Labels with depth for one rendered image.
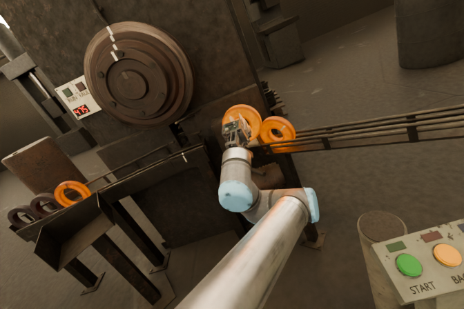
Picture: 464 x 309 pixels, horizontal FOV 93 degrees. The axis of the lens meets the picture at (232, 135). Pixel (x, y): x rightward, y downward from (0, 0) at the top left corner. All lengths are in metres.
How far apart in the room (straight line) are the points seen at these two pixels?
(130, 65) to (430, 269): 1.06
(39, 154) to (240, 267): 3.56
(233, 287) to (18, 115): 10.01
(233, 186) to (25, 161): 3.40
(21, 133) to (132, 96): 9.56
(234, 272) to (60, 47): 1.26
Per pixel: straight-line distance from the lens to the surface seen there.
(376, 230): 0.79
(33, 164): 3.80
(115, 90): 1.05
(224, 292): 0.33
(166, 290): 1.64
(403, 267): 0.63
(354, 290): 1.29
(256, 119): 0.84
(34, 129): 10.12
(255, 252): 0.39
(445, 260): 0.66
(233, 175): 0.60
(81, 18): 1.32
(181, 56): 1.01
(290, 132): 0.92
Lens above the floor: 1.15
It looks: 24 degrees down
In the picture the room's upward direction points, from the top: 25 degrees counter-clockwise
